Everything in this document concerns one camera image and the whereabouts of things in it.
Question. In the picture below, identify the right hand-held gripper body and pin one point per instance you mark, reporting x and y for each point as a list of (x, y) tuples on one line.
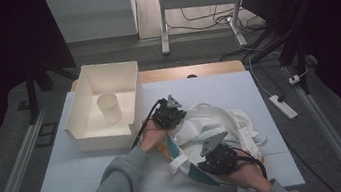
[(220, 163)]

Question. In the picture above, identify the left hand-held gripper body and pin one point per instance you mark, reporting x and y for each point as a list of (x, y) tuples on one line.
[(168, 118)]

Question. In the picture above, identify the person's right hand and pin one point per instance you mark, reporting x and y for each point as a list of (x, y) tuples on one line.
[(247, 176)]

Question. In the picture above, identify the white foam board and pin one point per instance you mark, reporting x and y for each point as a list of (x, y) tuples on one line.
[(79, 179)]

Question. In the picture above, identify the white tote bag coloured patches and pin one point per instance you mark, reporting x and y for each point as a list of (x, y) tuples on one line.
[(209, 121)]

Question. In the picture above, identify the white plastic box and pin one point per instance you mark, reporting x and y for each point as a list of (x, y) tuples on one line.
[(105, 75)]

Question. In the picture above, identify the dark floor plate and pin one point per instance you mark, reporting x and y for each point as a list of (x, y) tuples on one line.
[(46, 134)]

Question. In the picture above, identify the white plug adapter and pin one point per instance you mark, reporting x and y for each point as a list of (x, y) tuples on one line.
[(294, 79)]

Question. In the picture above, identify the white power strip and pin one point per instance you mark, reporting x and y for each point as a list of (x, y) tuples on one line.
[(282, 107)]

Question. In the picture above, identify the white cup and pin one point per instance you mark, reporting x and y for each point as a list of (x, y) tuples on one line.
[(110, 107)]

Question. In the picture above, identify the black stand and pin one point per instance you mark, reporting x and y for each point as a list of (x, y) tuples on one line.
[(32, 95), (302, 67)]

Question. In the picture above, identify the wooden table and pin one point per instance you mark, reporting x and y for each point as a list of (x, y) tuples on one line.
[(172, 74)]

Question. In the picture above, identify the white cabinet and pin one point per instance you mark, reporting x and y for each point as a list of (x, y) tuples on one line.
[(93, 16)]

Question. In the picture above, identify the person's left hand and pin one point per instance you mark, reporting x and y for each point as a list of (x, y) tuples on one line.
[(152, 137)]

